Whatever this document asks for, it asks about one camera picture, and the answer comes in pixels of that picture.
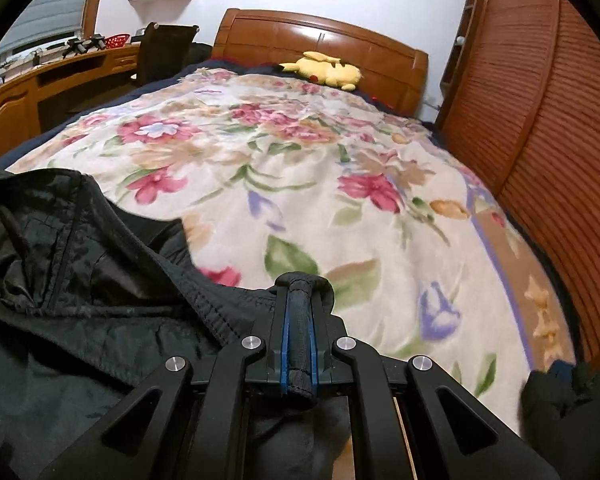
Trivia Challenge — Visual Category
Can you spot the grey window blind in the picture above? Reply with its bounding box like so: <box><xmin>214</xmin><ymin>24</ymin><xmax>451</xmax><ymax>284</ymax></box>
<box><xmin>0</xmin><ymin>0</ymin><xmax>100</xmax><ymax>63</ymax></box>

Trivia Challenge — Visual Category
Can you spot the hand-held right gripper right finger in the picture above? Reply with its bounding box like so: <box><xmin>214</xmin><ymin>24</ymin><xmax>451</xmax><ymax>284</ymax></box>
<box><xmin>307</xmin><ymin>280</ymin><xmax>562</xmax><ymax>480</ymax></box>

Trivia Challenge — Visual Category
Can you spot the wooden louvered wardrobe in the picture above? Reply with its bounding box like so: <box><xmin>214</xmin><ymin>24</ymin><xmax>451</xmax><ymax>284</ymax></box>
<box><xmin>434</xmin><ymin>0</ymin><xmax>600</xmax><ymax>378</ymax></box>

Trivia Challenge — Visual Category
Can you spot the dark chair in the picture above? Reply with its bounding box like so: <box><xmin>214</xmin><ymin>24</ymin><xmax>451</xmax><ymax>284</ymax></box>
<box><xmin>131</xmin><ymin>22</ymin><xmax>202</xmax><ymax>87</ymax></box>

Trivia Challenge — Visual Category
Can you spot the wooden bed headboard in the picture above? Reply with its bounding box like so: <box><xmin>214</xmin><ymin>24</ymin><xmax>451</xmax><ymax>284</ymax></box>
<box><xmin>211</xmin><ymin>8</ymin><xmax>430</xmax><ymax>119</ymax></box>

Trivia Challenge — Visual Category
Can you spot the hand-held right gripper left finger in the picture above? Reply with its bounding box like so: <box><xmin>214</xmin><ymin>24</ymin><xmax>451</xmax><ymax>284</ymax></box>
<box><xmin>39</xmin><ymin>280</ymin><xmax>292</xmax><ymax>480</ymax></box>

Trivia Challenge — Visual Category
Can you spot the dark cloth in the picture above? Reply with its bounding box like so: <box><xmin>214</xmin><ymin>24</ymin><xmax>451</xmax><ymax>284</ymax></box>
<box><xmin>521</xmin><ymin>359</ymin><xmax>600</xmax><ymax>442</ymax></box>

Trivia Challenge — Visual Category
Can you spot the wooden desk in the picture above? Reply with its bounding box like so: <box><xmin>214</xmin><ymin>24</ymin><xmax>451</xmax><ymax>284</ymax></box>
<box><xmin>0</xmin><ymin>41</ymin><xmax>150</xmax><ymax>147</ymax></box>

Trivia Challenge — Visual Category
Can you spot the black jacket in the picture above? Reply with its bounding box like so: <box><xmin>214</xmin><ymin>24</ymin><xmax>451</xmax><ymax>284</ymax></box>
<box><xmin>0</xmin><ymin>147</ymin><xmax>366</xmax><ymax>480</ymax></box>

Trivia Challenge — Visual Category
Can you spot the yellow plush toy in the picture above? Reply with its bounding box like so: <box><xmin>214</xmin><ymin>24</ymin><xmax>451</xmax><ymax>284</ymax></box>
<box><xmin>278</xmin><ymin>51</ymin><xmax>365</xmax><ymax>92</ymax></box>

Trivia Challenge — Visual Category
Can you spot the floral blanket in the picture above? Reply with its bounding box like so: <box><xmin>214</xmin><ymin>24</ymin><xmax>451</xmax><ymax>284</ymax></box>
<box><xmin>4</xmin><ymin>67</ymin><xmax>577</xmax><ymax>443</ymax></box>

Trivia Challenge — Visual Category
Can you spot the wooden open shelf unit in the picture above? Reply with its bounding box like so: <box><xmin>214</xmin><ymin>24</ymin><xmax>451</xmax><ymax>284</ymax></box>
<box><xmin>439</xmin><ymin>0</ymin><xmax>485</xmax><ymax>107</ymax></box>

